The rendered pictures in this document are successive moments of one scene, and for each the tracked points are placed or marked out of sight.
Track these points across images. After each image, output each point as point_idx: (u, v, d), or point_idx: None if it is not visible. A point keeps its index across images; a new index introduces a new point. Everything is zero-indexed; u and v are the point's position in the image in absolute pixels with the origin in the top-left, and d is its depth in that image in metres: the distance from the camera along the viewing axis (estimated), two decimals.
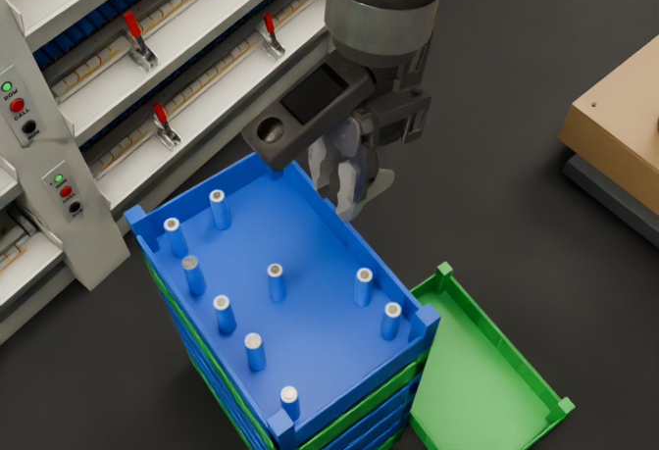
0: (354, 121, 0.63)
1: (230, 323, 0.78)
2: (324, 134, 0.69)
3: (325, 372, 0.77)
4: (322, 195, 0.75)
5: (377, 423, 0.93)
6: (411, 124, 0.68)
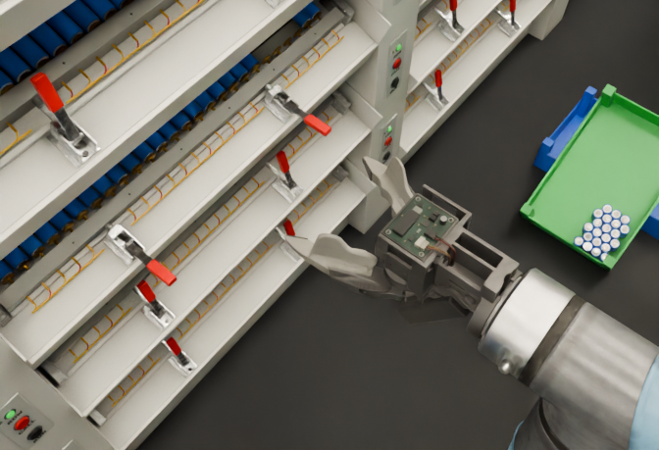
0: None
1: None
2: None
3: None
4: (294, 239, 0.71)
5: None
6: (429, 202, 0.66)
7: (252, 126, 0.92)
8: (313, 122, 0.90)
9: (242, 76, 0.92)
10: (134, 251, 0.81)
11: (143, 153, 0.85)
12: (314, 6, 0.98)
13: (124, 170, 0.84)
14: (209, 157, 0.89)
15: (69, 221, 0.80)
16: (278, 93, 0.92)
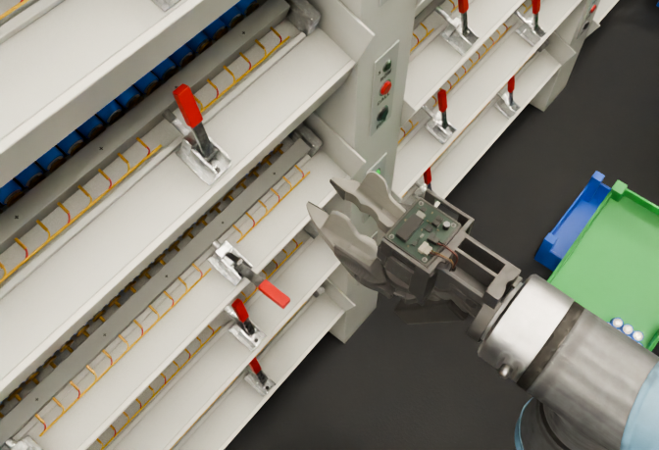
0: None
1: None
2: None
3: None
4: (315, 208, 0.73)
5: None
6: (431, 207, 0.66)
7: (196, 292, 0.76)
8: (269, 290, 0.75)
9: (184, 232, 0.77)
10: None
11: None
12: None
13: None
14: (141, 336, 0.74)
15: None
16: (228, 253, 0.76)
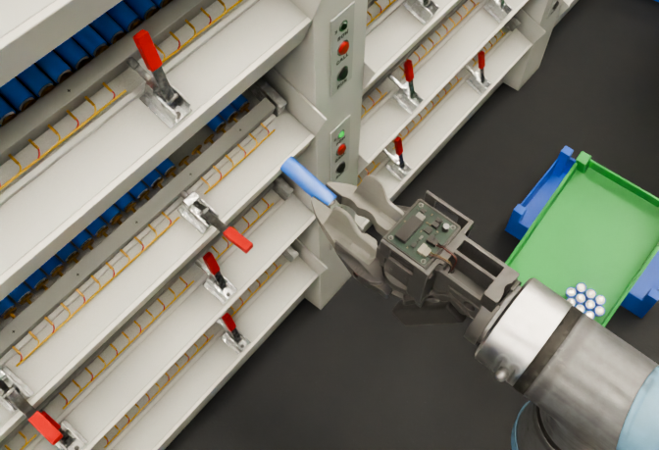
0: None
1: None
2: None
3: None
4: (320, 204, 0.73)
5: None
6: (431, 209, 0.66)
7: (166, 239, 0.82)
8: (232, 236, 0.80)
9: (155, 182, 0.82)
10: (16, 400, 0.70)
11: (33, 280, 0.74)
12: (240, 97, 0.87)
13: (10, 301, 0.74)
14: (114, 277, 0.79)
15: None
16: (195, 202, 0.81)
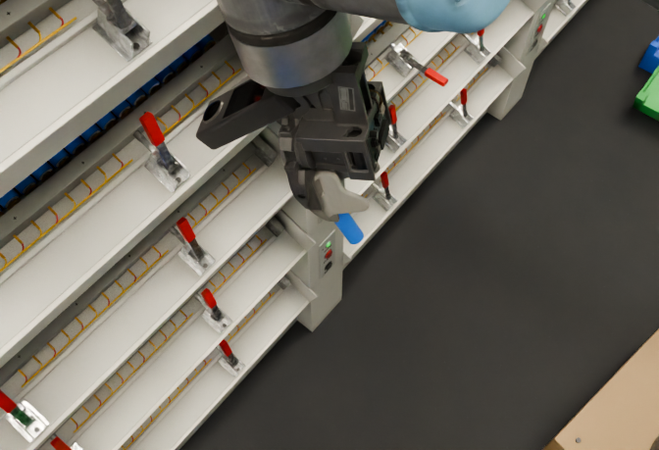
0: (278, 133, 0.63)
1: (345, 231, 0.76)
2: None
3: None
4: None
5: None
6: (366, 162, 0.63)
7: None
8: None
9: None
10: (413, 63, 1.08)
11: None
12: None
13: None
14: None
15: (365, 39, 1.07)
16: None
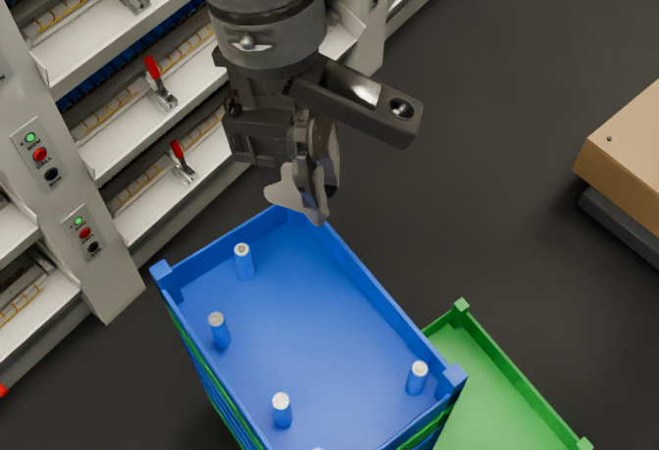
0: None
1: None
2: (319, 159, 0.67)
3: (350, 427, 0.78)
4: (323, 218, 0.73)
5: None
6: None
7: None
8: None
9: None
10: None
11: None
12: None
13: None
14: None
15: None
16: None
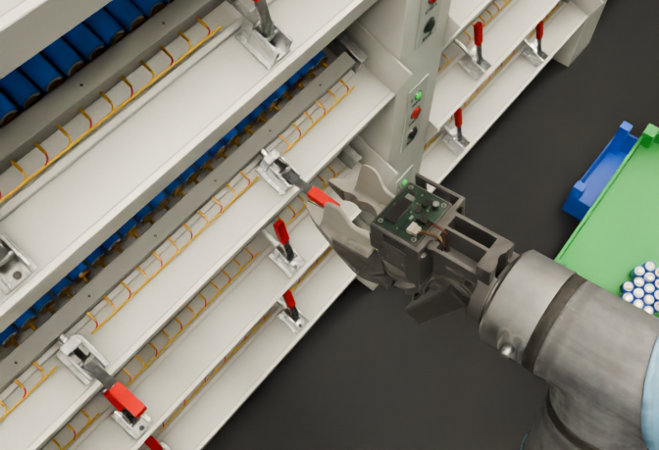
0: None
1: None
2: None
3: None
4: (316, 208, 0.73)
5: None
6: (423, 190, 0.65)
7: (244, 201, 0.76)
8: (318, 196, 0.74)
9: (231, 140, 0.76)
10: (94, 371, 0.64)
11: (108, 241, 0.69)
12: (319, 51, 0.81)
13: (83, 264, 0.68)
14: (190, 241, 0.73)
15: (12, 333, 0.64)
16: (277, 161, 0.75)
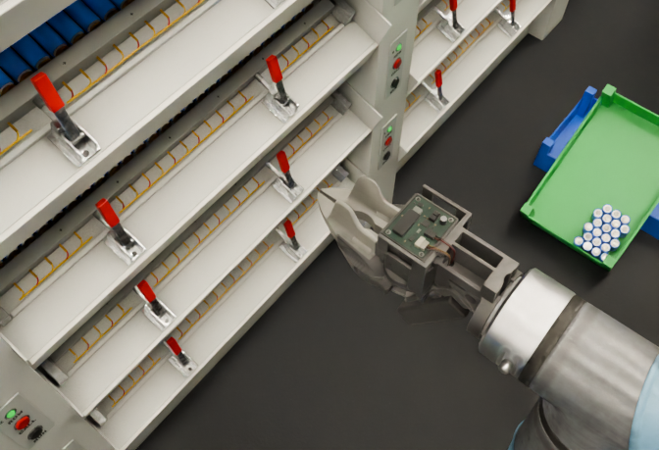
0: None
1: None
2: None
3: None
4: (326, 199, 0.74)
5: None
6: (429, 202, 0.66)
7: (253, 126, 0.92)
8: (272, 73, 0.89)
9: (233, 68, 0.92)
10: (121, 236, 0.81)
11: None
12: None
13: None
14: (209, 157, 0.89)
15: (59, 211, 0.80)
16: (268, 85, 0.92)
